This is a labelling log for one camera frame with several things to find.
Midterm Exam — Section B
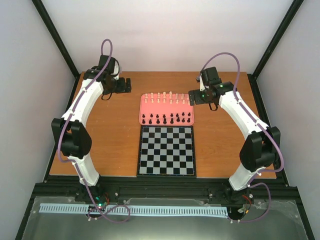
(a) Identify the pink plastic tray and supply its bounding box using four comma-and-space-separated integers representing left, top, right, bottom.
138, 92, 195, 127

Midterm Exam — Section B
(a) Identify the black white chessboard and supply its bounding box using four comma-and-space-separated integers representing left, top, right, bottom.
137, 125, 197, 177

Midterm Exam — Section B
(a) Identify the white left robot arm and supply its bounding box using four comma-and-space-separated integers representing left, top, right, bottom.
51, 66, 132, 202

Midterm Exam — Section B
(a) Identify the black left frame post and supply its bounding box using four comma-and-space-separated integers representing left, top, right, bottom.
31, 0, 80, 78

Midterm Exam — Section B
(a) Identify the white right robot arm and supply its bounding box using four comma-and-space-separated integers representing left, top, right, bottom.
188, 67, 280, 191

